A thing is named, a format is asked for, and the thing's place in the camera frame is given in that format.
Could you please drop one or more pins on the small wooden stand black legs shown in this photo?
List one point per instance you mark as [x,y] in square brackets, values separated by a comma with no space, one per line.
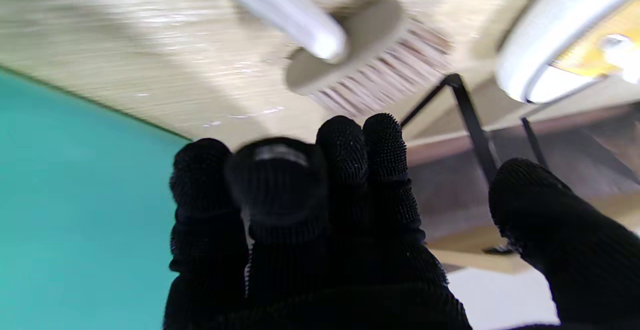
[475,124]

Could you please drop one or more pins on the yellow canvas sneaker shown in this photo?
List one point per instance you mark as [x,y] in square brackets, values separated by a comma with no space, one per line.
[540,44]

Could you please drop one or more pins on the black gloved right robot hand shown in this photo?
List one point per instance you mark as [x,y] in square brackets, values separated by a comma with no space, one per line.
[325,250]

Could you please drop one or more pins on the beige hand brush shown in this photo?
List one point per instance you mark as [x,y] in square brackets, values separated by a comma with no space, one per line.
[370,44]

